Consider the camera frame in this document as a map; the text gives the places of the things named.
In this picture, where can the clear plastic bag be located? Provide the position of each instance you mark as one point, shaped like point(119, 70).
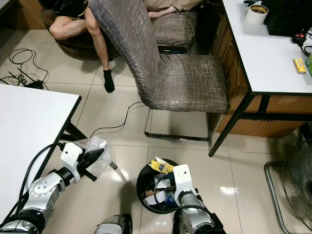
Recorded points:
point(97, 142)

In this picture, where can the yellow white snack bag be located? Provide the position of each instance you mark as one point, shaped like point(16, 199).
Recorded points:
point(163, 167)

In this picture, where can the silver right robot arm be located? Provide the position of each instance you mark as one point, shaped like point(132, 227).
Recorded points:
point(195, 219)

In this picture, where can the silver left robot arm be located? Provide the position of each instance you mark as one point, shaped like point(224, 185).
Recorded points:
point(46, 187)

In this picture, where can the black round rubbish bin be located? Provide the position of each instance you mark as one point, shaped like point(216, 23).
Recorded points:
point(140, 187)

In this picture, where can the black table leg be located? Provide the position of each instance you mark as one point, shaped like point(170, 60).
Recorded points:
point(74, 131)

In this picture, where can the robot left leg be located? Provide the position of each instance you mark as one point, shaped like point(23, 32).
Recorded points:
point(112, 226)

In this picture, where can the white paper scrap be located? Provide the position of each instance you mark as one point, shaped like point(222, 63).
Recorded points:
point(153, 200)

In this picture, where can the black router with antennas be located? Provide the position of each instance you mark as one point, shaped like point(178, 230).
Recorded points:
point(35, 84)

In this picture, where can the seated person black shorts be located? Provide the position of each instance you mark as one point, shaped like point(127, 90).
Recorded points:
point(100, 44)

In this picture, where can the grey patterned fabric chair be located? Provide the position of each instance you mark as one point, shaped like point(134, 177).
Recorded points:
point(185, 85)

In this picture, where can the brown wooden cabinet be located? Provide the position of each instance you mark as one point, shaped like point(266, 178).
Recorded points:
point(234, 73)

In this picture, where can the person in beige clothes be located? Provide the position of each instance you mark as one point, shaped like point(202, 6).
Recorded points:
point(168, 6)

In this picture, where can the floor fan metal stand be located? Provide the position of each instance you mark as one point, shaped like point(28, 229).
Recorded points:
point(300, 180)

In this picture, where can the white tape roll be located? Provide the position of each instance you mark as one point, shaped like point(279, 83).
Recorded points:
point(252, 18)

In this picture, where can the small yellow pack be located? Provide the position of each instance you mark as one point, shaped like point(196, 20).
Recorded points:
point(299, 66)

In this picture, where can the green item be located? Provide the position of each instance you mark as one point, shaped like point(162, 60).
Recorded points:
point(309, 63)

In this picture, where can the black box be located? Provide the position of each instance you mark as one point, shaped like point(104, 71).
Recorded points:
point(287, 19)

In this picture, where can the black power strip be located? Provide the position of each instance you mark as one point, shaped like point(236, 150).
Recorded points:
point(300, 38)

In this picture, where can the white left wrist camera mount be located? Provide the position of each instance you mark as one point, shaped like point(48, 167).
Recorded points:
point(71, 156)

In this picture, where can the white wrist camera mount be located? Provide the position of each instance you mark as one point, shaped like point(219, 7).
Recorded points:
point(71, 156)
point(182, 178)

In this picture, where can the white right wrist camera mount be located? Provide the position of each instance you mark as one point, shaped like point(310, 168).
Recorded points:
point(182, 178)

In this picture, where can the black desk leg frame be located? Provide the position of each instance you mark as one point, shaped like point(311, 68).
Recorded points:
point(236, 124)

